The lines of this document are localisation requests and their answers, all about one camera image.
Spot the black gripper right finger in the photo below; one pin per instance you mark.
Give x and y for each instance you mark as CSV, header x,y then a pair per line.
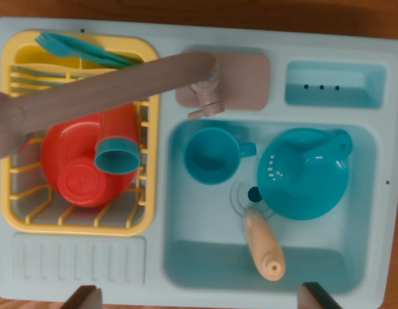
x,y
311,297

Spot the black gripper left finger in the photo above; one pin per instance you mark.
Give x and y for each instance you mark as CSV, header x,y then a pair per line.
x,y
87,297

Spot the light blue toy sink unit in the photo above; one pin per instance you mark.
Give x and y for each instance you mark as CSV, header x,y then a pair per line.
x,y
192,257

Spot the teal plastic plate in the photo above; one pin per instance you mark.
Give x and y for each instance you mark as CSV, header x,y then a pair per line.
x,y
298,202

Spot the yellow plastic dish rack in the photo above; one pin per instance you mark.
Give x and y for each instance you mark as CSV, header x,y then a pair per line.
x,y
150,206

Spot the teal plastic strainer ladle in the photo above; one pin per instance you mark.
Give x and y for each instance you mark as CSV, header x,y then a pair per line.
x,y
314,161

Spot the teal plastic tumbler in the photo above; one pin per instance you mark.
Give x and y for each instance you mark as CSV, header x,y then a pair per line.
x,y
115,161

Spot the red plastic plate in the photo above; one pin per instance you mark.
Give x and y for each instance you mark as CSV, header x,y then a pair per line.
x,y
57,151

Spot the red plastic tumbler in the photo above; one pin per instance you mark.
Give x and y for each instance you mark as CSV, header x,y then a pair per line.
x,y
118,125

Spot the grey toy faucet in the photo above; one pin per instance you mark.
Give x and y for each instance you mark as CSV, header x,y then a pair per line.
x,y
121,87

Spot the teal plastic fork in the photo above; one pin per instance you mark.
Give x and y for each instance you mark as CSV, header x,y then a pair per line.
x,y
63,45

